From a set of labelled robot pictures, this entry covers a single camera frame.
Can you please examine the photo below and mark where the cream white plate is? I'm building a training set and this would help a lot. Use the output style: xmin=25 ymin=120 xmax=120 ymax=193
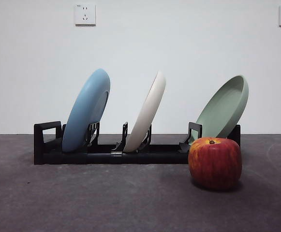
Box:
xmin=123 ymin=71 xmax=167 ymax=153

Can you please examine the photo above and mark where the pale green plate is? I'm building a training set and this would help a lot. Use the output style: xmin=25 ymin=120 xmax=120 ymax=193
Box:
xmin=195 ymin=74 xmax=250 ymax=139

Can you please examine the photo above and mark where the light blue plate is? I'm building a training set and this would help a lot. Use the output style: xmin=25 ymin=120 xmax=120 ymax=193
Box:
xmin=61 ymin=68 xmax=111 ymax=153

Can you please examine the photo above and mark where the red apple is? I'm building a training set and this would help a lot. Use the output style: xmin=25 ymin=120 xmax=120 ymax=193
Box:
xmin=188 ymin=137 xmax=243 ymax=190

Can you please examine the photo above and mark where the black plate rack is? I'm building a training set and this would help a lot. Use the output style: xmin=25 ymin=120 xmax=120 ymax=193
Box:
xmin=33 ymin=120 xmax=241 ymax=165

